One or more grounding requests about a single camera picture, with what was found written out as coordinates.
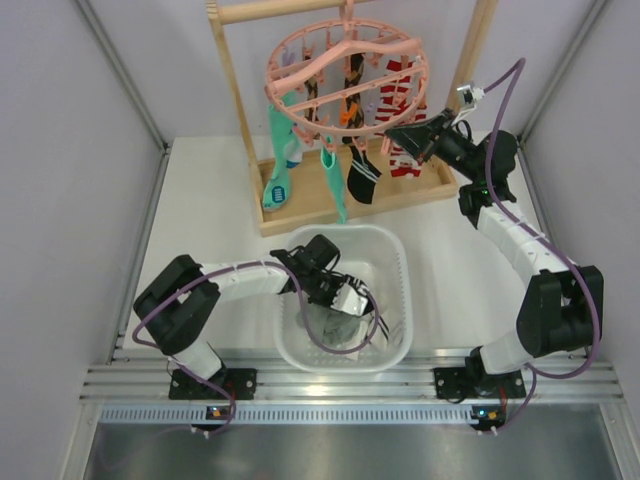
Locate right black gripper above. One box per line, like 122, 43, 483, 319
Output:
387, 109, 482, 183

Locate black sock white stripes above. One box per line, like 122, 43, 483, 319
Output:
347, 144, 381, 205

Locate pink round clip hanger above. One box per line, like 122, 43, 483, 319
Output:
265, 1, 430, 152

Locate black striped sock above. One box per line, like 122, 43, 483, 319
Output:
344, 275, 374, 317

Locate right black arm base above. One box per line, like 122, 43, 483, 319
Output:
433, 367, 527, 404

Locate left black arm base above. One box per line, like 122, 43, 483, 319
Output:
168, 368, 258, 400

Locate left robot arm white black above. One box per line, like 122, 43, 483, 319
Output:
133, 235, 368, 397

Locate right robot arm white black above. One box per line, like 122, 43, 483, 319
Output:
384, 109, 604, 397

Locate grey sock in basket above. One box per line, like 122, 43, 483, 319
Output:
296, 305, 367, 354

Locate red white striped sock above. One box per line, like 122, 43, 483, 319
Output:
374, 76, 427, 178

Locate white plastic laundry basket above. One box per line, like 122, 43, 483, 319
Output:
274, 225, 414, 374

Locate white sock in basket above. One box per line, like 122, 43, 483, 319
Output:
343, 313, 406, 364

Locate orange clothes peg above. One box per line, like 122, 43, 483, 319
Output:
339, 105, 358, 127

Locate brown argyle sock hanging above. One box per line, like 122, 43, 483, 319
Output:
341, 52, 366, 146

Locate green sock left hanging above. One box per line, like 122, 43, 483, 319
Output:
262, 105, 301, 211

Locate green sock hanging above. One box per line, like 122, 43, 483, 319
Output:
320, 147, 348, 224
262, 105, 301, 211

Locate green sock right hanging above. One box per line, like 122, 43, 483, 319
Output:
320, 147, 348, 224

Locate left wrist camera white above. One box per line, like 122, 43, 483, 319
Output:
330, 282, 373, 317

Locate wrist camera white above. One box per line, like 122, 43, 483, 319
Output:
454, 81, 485, 124
330, 282, 373, 317

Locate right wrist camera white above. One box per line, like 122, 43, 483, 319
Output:
454, 81, 485, 124

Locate wooden drying rack frame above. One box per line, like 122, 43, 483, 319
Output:
202, 0, 499, 238

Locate perforated grey cable duct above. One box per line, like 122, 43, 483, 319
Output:
99, 403, 504, 426

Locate aluminium mounting rail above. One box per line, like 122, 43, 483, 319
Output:
80, 349, 624, 404

